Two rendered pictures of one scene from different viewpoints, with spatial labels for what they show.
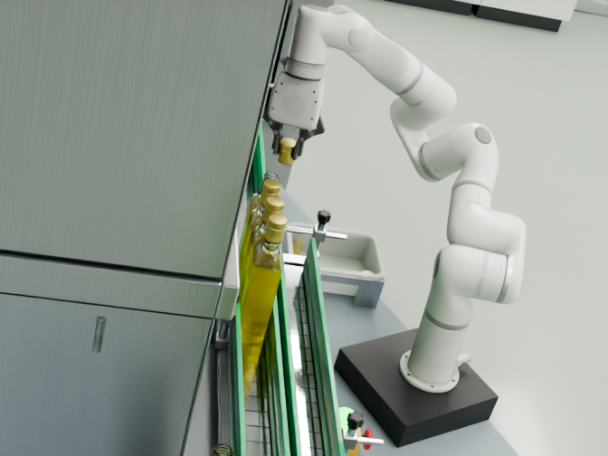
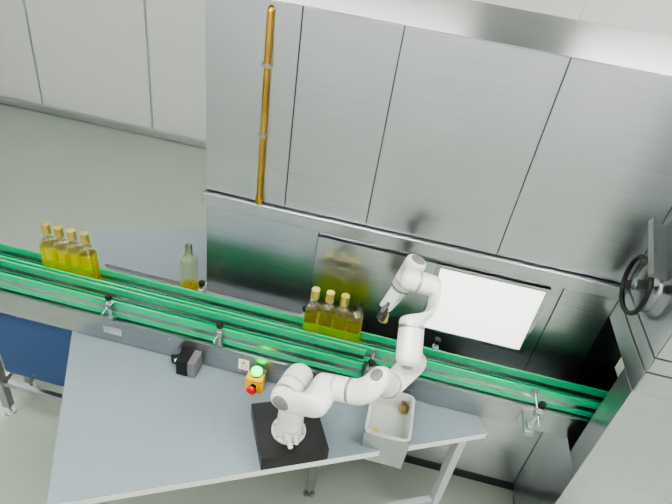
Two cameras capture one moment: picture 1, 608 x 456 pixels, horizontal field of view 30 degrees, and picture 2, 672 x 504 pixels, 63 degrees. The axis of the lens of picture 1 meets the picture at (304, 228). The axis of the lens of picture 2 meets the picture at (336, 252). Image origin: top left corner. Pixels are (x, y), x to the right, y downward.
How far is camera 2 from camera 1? 2.75 m
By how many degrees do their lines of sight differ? 84
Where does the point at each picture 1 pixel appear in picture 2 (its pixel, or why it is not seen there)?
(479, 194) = (340, 381)
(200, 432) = not seen: hidden behind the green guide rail
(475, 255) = (293, 371)
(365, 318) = (351, 436)
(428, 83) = (401, 333)
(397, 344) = (313, 424)
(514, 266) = (281, 387)
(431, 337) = not seen: hidden behind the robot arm
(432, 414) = (256, 418)
